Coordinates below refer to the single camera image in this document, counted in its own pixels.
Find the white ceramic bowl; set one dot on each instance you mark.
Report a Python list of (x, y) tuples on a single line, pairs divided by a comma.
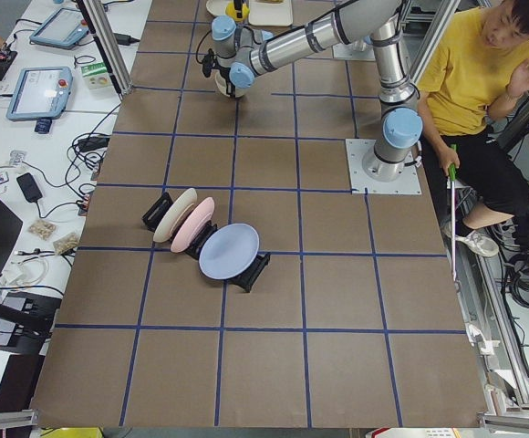
[(227, 88)]

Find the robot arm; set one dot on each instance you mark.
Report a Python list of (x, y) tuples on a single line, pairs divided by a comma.
[(240, 54)]

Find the green white carton box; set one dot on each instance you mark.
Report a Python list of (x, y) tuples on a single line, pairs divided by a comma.
[(95, 75)]

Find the black plate rack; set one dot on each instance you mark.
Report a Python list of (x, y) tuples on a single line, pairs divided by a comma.
[(244, 280)]

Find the cream plate in rack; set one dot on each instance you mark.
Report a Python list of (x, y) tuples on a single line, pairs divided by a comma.
[(175, 215)]

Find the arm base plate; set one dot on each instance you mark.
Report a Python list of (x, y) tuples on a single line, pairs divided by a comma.
[(369, 175)]

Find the cream rectangular tray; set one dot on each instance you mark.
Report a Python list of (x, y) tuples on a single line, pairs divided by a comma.
[(270, 13)]

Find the person in yellow shirt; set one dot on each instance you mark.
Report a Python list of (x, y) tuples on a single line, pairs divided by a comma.
[(477, 73)]

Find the blue teach pendant near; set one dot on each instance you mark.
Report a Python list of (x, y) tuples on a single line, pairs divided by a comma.
[(40, 93)]

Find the blue teach pendant far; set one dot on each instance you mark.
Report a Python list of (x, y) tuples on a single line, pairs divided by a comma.
[(64, 29)]

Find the black power adapter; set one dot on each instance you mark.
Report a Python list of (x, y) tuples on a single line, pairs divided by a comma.
[(125, 40)]

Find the aluminium frame post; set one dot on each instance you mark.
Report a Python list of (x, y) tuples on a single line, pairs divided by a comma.
[(100, 28)]

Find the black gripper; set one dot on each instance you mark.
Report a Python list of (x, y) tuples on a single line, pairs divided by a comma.
[(228, 82)]

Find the yellow lemon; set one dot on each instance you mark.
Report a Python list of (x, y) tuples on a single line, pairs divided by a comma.
[(238, 10)]

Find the light blue plate in rack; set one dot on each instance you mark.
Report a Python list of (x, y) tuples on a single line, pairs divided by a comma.
[(229, 251)]

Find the cream round plate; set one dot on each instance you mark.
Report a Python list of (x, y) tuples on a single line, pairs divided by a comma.
[(216, 7)]

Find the blue teach pendant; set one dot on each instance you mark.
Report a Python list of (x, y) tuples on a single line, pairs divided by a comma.
[(40, 93), (64, 29)]

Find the pink plate in rack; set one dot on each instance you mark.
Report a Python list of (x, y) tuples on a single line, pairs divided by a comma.
[(193, 225)]

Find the green white stick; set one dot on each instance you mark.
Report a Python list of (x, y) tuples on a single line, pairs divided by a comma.
[(452, 183)]

